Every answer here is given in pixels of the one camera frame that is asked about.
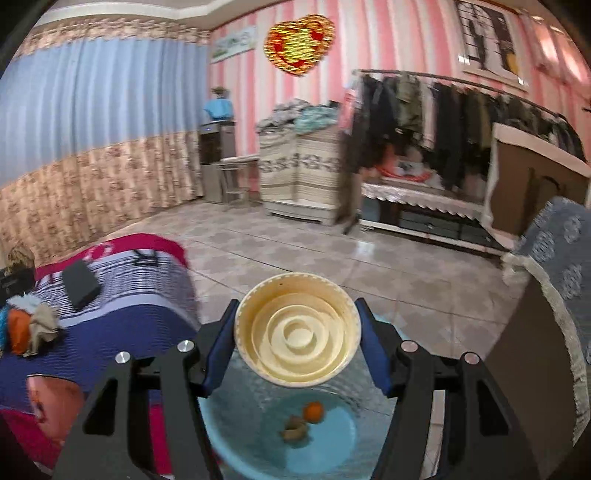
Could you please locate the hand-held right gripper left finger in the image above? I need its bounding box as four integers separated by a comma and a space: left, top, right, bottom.
53, 300, 241, 480

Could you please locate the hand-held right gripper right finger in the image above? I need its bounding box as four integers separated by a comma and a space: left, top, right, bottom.
353, 298, 541, 480

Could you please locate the light blue plastic basket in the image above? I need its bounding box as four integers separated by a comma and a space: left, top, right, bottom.
196, 316, 409, 480

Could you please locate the orange crumpled wrapper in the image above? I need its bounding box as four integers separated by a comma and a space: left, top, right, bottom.
8, 308, 33, 356

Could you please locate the black phone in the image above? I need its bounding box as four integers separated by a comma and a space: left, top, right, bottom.
62, 261, 102, 310

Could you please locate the printed striped blanket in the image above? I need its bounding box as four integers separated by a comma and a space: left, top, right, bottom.
0, 233, 213, 478

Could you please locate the brown crumpled scrap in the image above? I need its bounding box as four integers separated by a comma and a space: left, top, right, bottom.
283, 415, 309, 445

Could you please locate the low glass-front cabinet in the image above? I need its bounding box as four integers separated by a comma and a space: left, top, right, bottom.
360, 182, 509, 254

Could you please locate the metal clothes rack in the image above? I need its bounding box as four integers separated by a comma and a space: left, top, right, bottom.
339, 68, 583, 234

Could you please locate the white lace cabinet cloth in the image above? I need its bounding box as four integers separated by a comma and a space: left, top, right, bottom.
360, 182, 485, 217

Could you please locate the blue and floral curtain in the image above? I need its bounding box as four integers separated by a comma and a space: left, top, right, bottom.
0, 23, 213, 259

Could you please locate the red and white bundle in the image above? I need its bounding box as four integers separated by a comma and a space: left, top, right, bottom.
379, 157, 444, 185

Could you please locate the small folding table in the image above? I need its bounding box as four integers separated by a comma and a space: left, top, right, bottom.
211, 156, 260, 206

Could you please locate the cabinet under patterned cloth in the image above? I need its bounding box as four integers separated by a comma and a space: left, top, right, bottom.
256, 124, 345, 227

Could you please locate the grey water dispenser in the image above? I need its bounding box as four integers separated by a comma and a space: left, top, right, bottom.
198, 121, 237, 204

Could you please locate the grey floral fringed cloth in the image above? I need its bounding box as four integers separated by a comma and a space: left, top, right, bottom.
501, 196, 591, 444

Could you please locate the brown wooden board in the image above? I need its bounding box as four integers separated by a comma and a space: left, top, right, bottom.
482, 122, 591, 238

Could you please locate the blue flower pot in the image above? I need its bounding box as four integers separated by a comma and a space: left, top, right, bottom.
203, 87, 235, 121

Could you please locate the pile of folded clothes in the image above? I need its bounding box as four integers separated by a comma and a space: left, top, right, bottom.
256, 99, 340, 134

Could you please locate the row of hanging clothes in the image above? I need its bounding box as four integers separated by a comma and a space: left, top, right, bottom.
339, 71, 585, 195

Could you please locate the red gold heart decoration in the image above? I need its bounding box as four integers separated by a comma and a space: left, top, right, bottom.
264, 14, 335, 77

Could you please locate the landscape wall picture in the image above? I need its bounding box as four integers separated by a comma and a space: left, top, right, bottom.
210, 25, 257, 63

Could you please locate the wall poster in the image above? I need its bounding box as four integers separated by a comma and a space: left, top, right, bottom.
455, 0, 529, 86

